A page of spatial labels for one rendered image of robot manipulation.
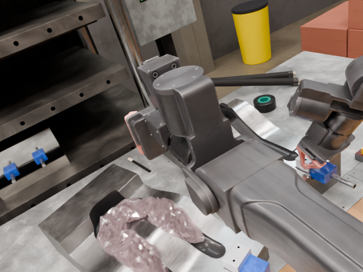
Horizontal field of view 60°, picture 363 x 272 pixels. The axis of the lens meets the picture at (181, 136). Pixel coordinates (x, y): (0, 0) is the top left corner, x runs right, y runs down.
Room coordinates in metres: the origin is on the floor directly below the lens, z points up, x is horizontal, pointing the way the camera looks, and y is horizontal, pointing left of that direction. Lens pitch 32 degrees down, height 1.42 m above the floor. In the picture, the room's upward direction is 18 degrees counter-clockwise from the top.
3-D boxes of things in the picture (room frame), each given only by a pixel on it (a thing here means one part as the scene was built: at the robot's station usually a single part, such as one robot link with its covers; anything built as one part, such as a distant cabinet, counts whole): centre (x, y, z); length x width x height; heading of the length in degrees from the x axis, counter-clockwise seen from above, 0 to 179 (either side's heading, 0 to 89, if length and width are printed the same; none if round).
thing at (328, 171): (0.50, -0.29, 0.89); 0.13 x 0.05 x 0.05; 23
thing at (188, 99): (0.28, -0.02, 1.24); 0.12 x 0.09 x 0.12; 18
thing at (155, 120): (0.38, 0.00, 1.25); 0.07 x 0.06 x 0.11; 108
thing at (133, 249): (0.52, 0.15, 0.90); 0.26 x 0.18 x 0.08; 40
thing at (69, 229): (0.52, 0.16, 0.86); 0.50 x 0.26 x 0.11; 40
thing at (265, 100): (1.00, -0.33, 0.82); 0.08 x 0.08 x 0.04
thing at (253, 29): (3.34, -1.10, 0.30); 0.39 x 0.38 x 0.60; 18
